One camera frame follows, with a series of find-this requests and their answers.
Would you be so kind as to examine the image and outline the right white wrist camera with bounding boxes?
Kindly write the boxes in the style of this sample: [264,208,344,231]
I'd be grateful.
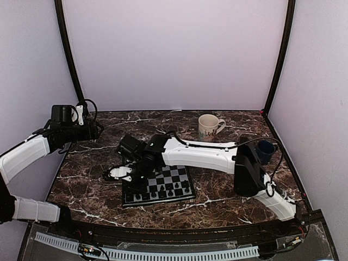
[102,166,132,182]

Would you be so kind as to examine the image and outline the cream seashell mug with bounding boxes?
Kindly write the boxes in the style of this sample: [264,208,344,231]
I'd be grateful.
[198,114,226,142]

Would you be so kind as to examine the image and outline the dark blue mug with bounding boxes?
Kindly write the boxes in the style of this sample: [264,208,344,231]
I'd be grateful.
[255,140,278,165]

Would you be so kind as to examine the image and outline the black white chessboard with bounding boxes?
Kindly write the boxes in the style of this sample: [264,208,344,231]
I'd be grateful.
[122,165,196,208]

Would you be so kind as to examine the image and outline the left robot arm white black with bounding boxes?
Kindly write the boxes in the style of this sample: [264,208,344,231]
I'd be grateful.
[1,101,104,237]

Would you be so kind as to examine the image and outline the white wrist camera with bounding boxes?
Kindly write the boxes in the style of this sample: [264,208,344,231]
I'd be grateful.
[71,103,87,126]
[102,166,132,182]

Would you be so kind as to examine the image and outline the right black frame post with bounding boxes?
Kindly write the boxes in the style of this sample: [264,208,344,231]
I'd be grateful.
[263,0,296,117]

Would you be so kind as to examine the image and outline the black frame post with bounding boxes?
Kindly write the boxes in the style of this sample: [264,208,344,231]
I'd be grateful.
[263,0,296,117]
[54,0,84,102]

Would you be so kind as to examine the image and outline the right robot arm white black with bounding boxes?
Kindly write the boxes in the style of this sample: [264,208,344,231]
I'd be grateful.
[109,132,299,236]

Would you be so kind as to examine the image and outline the black chess knight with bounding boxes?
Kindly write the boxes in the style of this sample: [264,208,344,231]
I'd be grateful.
[158,190,166,198]

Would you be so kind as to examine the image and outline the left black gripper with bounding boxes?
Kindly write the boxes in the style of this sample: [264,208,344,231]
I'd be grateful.
[62,121,104,143]

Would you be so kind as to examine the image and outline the left black frame post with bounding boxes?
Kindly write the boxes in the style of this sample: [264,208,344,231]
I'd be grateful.
[54,0,84,102]

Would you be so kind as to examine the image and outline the white slotted cable duct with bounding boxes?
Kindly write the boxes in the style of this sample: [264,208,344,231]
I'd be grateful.
[34,232,260,260]

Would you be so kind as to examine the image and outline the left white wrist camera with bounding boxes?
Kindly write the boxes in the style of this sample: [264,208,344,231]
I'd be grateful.
[71,103,87,126]

